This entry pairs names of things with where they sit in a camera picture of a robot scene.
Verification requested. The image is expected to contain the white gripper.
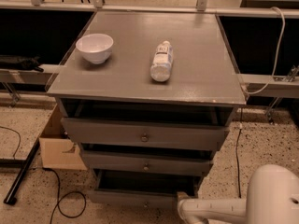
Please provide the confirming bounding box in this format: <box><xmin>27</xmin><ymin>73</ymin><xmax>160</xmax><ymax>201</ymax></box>
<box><xmin>177</xmin><ymin>191</ymin><xmax>209</xmax><ymax>224</ymax></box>

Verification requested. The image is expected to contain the grey bottom drawer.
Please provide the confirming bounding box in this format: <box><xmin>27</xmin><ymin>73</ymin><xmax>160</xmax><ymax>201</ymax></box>
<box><xmin>88</xmin><ymin>169</ymin><xmax>203</xmax><ymax>209</ymax></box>

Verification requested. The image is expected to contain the grey drawer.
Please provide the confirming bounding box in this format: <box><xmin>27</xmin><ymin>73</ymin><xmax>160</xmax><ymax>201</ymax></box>
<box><xmin>88</xmin><ymin>169</ymin><xmax>203</xmax><ymax>209</ymax></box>
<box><xmin>62</xmin><ymin>118</ymin><xmax>229</xmax><ymax>150</ymax></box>
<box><xmin>81</xmin><ymin>151</ymin><xmax>213</xmax><ymax>175</ymax></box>

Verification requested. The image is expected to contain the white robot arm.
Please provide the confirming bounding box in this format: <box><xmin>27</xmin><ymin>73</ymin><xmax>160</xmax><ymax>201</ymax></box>
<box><xmin>178</xmin><ymin>164</ymin><xmax>299</xmax><ymax>224</ymax></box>

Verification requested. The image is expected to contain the grey middle drawer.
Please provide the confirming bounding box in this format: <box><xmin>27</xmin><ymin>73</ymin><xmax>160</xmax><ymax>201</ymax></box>
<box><xmin>81</xmin><ymin>151</ymin><xmax>213</xmax><ymax>175</ymax></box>

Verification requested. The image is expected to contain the grey top drawer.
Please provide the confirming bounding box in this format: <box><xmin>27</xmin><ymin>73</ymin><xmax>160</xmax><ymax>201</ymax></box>
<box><xmin>62</xmin><ymin>118</ymin><xmax>229</xmax><ymax>150</ymax></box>

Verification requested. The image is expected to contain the clear plastic bottle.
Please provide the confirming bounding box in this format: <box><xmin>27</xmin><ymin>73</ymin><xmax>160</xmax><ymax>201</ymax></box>
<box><xmin>150</xmin><ymin>41</ymin><xmax>173</xmax><ymax>82</ymax></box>

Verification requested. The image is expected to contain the cardboard box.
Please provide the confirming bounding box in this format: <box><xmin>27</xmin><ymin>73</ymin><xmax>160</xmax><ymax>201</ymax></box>
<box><xmin>38</xmin><ymin>106</ymin><xmax>87</xmax><ymax>171</ymax></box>

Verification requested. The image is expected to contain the white ceramic bowl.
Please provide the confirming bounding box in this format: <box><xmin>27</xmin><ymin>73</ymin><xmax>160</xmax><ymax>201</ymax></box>
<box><xmin>76</xmin><ymin>34</ymin><xmax>114</xmax><ymax>64</ymax></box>

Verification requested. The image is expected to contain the black metal bar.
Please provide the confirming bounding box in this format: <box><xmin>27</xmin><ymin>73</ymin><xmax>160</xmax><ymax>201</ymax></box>
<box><xmin>0</xmin><ymin>140</ymin><xmax>40</xmax><ymax>205</ymax></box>

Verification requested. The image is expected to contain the black floor cable right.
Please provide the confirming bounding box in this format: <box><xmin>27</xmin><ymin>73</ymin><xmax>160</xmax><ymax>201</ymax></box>
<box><xmin>235</xmin><ymin>107</ymin><xmax>245</xmax><ymax>199</ymax></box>

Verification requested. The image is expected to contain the metal rail frame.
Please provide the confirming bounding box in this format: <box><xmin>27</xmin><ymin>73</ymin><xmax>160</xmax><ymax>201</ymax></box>
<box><xmin>1</xmin><ymin>0</ymin><xmax>299</xmax><ymax>113</ymax></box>

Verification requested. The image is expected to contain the white cable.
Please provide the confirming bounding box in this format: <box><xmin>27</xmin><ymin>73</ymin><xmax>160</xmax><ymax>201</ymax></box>
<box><xmin>240</xmin><ymin>7</ymin><xmax>286</xmax><ymax>96</ymax></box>

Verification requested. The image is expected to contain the black cloth on rail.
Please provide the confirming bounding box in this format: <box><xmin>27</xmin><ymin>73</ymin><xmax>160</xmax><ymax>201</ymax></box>
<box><xmin>0</xmin><ymin>55</ymin><xmax>44</xmax><ymax>72</ymax></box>

